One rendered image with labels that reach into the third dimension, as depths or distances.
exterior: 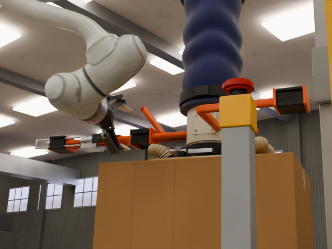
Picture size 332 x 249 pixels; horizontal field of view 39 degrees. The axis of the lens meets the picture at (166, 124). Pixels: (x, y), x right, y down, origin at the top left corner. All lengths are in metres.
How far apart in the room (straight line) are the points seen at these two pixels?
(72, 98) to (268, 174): 0.56
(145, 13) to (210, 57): 5.09
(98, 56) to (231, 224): 0.57
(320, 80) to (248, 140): 1.58
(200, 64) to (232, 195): 0.71
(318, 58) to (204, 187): 1.39
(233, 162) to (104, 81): 0.45
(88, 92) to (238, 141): 0.46
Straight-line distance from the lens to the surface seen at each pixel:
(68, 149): 1.81
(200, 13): 1.66
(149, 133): 1.63
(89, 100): 1.26
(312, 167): 10.24
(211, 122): 1.43
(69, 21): 1.33
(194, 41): 1.62
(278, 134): 10.76
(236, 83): 1.01
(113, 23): 6.59
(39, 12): 1.38
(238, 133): 0.98
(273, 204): 1.28
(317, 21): 2.72
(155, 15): 6.67
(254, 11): 6.59
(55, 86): 1.24
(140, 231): 1.39
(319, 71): 2.54
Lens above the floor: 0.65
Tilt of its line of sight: 17 degrees up
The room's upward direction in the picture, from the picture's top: 2 degrees clockwise
